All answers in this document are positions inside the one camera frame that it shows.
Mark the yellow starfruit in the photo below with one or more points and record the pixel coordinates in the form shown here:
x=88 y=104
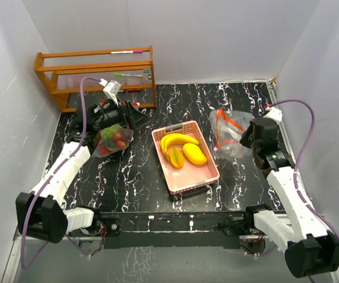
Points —
x=177 y=158

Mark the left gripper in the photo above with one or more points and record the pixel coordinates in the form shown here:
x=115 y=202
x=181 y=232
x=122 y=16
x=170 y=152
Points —
x=137 y=118

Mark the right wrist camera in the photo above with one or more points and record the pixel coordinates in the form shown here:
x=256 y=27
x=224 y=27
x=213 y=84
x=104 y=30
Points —
x=273 y=113

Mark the red strawberry bunch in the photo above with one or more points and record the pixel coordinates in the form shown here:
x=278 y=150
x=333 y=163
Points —
x=109 y=146

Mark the pink plastic basket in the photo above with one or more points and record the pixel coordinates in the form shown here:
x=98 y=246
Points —
x=190 y=176

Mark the green marker pen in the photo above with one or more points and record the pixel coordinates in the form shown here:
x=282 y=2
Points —
x=128 y=75

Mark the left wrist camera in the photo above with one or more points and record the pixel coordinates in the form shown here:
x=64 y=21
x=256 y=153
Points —
x=111 y=89

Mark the wooden shelf rack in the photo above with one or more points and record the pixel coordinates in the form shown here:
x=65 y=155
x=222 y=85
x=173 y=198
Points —
x=62 y=72

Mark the black base bar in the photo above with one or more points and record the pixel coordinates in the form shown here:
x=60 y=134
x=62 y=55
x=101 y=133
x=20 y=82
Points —
x=176 y=229

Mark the clear zip bag orange zipper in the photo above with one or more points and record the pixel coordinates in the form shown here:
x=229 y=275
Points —
x=126 y=133

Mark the yellow mango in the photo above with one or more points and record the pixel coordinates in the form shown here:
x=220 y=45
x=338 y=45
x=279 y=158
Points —
x=194 y=154

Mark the yellow banana bunch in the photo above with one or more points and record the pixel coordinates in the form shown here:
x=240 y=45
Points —
x=175 y=139

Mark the green grape bunch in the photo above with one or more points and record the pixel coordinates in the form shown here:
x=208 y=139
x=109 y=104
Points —
x=109 y=132

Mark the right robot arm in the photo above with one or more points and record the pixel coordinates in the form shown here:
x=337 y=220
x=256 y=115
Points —
x=309 y=247

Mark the pink white marker pen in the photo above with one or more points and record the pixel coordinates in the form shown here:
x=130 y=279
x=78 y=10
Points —
x=127 y=52

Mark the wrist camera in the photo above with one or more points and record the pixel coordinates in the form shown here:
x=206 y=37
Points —
x=273 y=113
x=111 y=89

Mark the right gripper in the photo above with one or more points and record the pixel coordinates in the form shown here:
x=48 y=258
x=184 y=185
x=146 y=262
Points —
x=244 y=138

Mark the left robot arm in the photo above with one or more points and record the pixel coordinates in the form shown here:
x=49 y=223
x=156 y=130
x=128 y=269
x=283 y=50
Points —
x=39 y=212

